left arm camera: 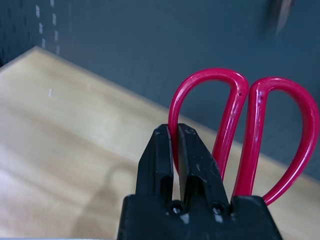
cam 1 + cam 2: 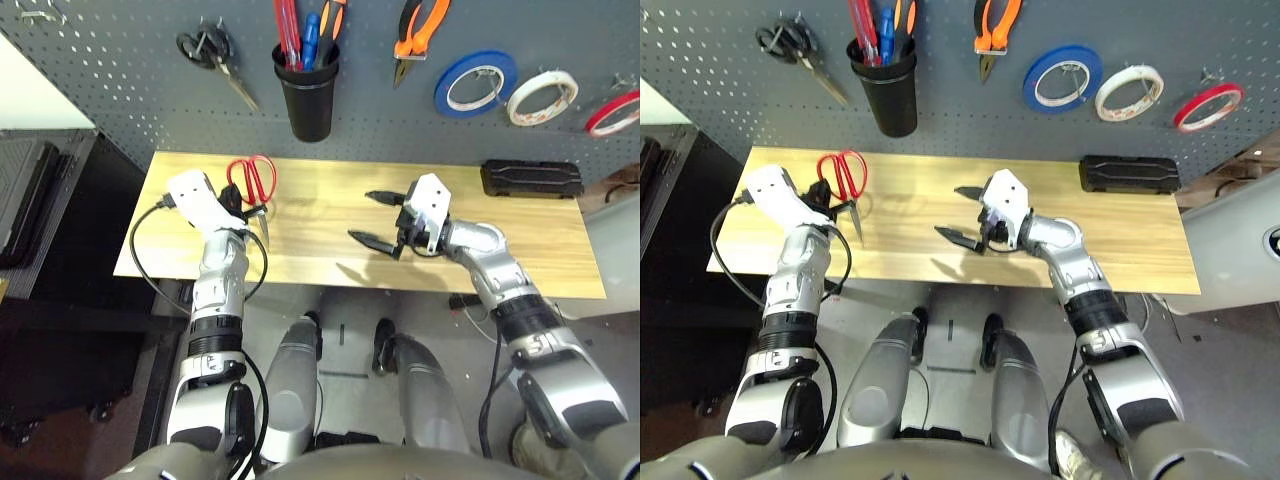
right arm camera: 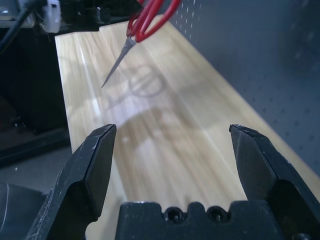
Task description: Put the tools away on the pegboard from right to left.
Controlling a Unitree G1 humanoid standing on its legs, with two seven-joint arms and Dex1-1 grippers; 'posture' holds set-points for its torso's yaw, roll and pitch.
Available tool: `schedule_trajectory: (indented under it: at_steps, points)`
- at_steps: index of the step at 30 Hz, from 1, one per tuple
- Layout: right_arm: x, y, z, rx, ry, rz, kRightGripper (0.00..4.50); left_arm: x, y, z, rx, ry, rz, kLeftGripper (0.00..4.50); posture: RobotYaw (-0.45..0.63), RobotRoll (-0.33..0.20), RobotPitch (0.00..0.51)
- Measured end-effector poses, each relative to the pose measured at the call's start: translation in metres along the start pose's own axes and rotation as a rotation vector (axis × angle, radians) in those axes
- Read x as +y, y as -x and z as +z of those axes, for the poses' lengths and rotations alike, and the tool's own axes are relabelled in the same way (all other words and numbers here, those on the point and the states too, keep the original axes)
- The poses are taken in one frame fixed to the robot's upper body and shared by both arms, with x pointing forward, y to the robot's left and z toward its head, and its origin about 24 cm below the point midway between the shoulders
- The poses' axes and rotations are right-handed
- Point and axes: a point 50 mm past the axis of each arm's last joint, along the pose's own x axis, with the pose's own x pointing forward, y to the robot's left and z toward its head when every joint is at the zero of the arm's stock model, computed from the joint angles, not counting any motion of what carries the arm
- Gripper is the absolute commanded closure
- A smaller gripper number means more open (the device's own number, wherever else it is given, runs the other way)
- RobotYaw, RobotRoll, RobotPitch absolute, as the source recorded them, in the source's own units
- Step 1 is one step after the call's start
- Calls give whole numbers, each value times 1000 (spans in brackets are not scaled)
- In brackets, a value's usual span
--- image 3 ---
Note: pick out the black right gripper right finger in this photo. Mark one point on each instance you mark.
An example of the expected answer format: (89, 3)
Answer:
(255, 160)

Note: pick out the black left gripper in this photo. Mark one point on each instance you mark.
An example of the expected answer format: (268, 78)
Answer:
(80, 15)

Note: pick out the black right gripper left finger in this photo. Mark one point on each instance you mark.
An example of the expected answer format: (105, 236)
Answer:
(82, 170)

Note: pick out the large black equipment case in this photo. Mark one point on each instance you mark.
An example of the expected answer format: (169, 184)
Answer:
(25, 87)

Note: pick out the grey metal pegboard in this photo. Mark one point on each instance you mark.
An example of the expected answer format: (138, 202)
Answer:
(250, 50)

